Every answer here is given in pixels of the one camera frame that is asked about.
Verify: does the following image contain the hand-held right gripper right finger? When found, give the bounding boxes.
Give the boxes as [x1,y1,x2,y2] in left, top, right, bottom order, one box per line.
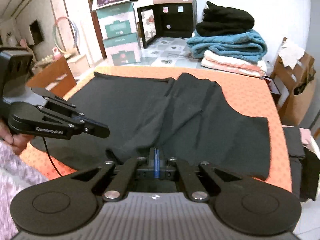
[157,148,242,203]

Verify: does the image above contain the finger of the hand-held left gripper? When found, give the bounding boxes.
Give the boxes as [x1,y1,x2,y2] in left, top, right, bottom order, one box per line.
[34,116,111,141]
[31,87,85,123]

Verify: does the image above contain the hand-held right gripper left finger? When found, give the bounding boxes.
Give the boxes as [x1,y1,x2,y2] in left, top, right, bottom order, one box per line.
[71,147,157,202]

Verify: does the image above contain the dark grey garment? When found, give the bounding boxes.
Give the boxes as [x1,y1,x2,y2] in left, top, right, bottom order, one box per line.
[30,72,272,181]

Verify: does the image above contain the pile of black clothes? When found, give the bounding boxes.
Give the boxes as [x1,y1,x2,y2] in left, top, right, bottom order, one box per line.
[282,126,320,202]

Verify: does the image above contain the person's left hand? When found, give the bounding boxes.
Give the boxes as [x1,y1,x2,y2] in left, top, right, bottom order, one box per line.
[0,119,33,156]

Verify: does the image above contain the wooden chair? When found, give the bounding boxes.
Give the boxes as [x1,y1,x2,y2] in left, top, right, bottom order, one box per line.
[26,56,77,98]

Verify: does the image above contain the small wooden cabinet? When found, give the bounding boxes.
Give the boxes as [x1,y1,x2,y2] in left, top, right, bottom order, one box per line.
[66,54,90,78]

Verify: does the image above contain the colourful hoop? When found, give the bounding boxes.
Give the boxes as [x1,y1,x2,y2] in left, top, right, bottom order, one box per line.
[52,16,80,55]

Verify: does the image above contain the person's pink fluffy clothing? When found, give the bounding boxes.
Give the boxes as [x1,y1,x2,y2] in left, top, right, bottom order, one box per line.
[0,140,49,240]

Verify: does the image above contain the stacked teal white boxes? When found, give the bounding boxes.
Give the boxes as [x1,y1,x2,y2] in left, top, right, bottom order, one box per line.
[96,1,138,40]

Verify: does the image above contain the orange flower pattern mat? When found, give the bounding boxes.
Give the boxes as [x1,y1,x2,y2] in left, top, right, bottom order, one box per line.
[19,66,293,193]

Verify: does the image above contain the folded pink white towels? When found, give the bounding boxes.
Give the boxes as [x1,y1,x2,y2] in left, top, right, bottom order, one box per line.
[203,50,267,71]

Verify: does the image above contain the black open cabinet box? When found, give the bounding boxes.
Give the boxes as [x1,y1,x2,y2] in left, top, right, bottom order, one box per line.
[137,0,197,50]

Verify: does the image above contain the brown paper bag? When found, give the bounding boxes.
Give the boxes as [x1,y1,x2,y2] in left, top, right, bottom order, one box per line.
[271,37,317,127]

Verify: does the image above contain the pink cloth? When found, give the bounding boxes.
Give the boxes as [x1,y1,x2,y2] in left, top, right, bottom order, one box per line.
[299,127,320,153]

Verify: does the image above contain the black folded sweater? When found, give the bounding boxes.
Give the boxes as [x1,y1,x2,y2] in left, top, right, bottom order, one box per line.
[195,1,255,37]

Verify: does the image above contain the beige cloth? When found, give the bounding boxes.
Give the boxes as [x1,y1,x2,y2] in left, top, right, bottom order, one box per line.
[277,40,306,70]

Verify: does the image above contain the black cable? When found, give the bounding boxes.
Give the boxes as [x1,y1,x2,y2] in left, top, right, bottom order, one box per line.
[42,137,63,178]

